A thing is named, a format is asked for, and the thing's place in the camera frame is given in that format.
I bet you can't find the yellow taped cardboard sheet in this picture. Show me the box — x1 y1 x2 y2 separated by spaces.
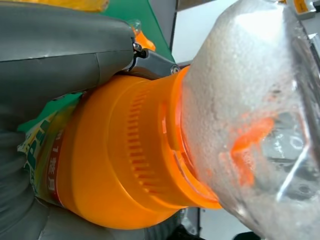
14 0 111 13

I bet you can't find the orange bottle with clear cap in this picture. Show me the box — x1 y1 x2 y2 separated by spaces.
127 19 157 53

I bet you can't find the orange bottle with green label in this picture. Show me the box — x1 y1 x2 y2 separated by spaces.
17 0 320 240

